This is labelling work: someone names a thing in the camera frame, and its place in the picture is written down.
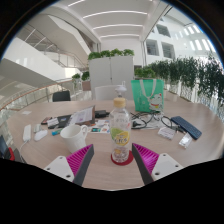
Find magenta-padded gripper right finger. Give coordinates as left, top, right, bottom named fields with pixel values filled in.
left=131, top=142, right=185, bottom=186

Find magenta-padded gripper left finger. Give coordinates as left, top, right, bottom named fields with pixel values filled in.
left=43, top=143, right=96, bottom=187

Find clear lemon drink bottle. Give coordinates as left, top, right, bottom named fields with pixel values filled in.
left=108, top=96, right=133, bottom=164

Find white ceramic mug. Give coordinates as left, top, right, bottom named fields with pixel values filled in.
left=59, top=123, right=90, bottom=154

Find white card packet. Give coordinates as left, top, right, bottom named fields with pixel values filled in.
left=157, top=126, right=177, bottom=141

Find clear plastic packet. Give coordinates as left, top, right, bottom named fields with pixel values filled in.
left=178, top=132, right=194, bottom=150

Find small teal packet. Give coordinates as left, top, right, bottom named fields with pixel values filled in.
left=51, top=128, right=65, bottom=137

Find white computer mouse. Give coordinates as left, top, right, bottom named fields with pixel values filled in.
left=33, top=129, right=50, bottom=142

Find black folder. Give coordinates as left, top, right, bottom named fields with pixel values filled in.
left=56, top=113, right=73, bottom=129

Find flat round red coaster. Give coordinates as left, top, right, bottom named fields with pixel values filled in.
left=110, top=150, right=135, bottom=167

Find dark smartphone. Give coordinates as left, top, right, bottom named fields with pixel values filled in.
left=40, top=116, right=54, bottom=126

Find white power strip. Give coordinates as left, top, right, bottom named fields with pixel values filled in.
left=21, top=123, right=33, bottom=144

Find open printed booklet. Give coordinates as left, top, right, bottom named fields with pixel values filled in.
left=66, top=105, right=97, bottom=127

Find colourful sticker sheet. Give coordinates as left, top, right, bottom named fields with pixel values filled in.
left=88, top=120, right=112, bottom=135

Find black power adapter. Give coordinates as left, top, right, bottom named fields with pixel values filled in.
left=94, top=109, right=111, bottom=120

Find green tote bag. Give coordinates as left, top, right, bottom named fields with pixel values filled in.
left=130, top=78, right=166, bottom=114

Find black office chair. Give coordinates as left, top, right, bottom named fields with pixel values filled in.
left=51, top=89, right=72, bottom=103

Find white chair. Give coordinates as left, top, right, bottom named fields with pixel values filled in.
left=93, top=84, right=123, bottom=102

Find white spray bottle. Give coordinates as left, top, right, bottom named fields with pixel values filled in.
left=114, top=84, right=128, bottom=100

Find row of green hedge plants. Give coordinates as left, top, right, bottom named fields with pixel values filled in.
left=134, top=54, right=224, bottom=108

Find potted green shrubs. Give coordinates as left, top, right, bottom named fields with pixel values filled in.
left=71, top=70, right=92, bottom=92

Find white cabinet topped with plants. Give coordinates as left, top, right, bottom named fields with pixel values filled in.
left=87, top=48, right=136, bottom=101

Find ceiling light strips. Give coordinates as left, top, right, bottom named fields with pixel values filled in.
left=67, top=0, right=150, bottom=40

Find black tangled cables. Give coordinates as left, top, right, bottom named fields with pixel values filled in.
left=130, top=111, right=173, bottom=131

